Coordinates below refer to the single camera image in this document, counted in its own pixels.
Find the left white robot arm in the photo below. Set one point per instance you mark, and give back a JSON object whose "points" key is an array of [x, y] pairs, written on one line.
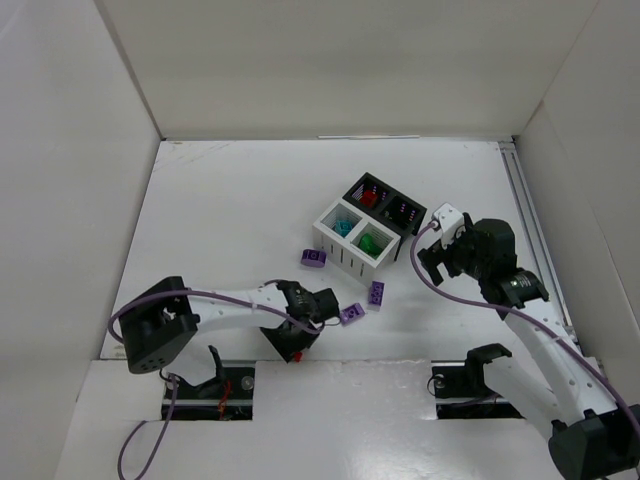
{"points": [[164, 327]]}

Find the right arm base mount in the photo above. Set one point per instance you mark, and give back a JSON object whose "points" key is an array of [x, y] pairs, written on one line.
{"points": [[459, 389]]}

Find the black double bin container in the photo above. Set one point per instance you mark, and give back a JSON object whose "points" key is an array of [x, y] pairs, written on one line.
{"points": [[394, 209]]}

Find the red rectangular lego brick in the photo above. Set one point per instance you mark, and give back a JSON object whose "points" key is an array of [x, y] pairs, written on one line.
{"points": [[369, 198]]}

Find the purple rectangular lego brick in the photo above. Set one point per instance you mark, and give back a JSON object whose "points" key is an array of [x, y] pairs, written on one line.
{"points": [[376, 294]]}

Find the light green lego brick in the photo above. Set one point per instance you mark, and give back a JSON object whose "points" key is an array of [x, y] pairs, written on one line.
{"points": [[368, 245]]}

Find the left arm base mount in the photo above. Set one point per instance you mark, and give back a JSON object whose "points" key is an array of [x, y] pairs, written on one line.
{"points": [[226, 397]]}

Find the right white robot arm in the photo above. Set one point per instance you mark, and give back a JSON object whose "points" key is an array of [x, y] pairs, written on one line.
{"points": [[589, 429]]}

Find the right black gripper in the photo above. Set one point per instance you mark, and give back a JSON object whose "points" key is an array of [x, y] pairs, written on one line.
{"points": [[445, 260]]}

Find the purple round lego brick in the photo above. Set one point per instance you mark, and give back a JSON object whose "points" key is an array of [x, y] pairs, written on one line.
{"points": [[313, 258]]}

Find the teal rectangular lego brick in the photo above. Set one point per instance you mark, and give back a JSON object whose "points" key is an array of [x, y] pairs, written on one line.
{"points": [[343, 227]]}

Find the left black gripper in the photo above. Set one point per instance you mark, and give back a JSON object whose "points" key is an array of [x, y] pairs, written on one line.
{"points": [[327, 301]]}

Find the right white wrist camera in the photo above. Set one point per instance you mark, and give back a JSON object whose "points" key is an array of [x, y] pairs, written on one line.
{"points": [[449, 221]]}

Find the white double bin container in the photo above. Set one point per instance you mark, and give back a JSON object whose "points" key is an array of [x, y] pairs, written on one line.
{"points": [[344, 252]]}

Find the purple sloped lego brick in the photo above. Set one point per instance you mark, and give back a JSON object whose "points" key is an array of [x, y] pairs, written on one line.
{"points": [[352, 313]]}

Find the aluminium rail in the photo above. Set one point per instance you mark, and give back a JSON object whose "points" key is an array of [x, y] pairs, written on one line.
{"points": [[534, 233]]}

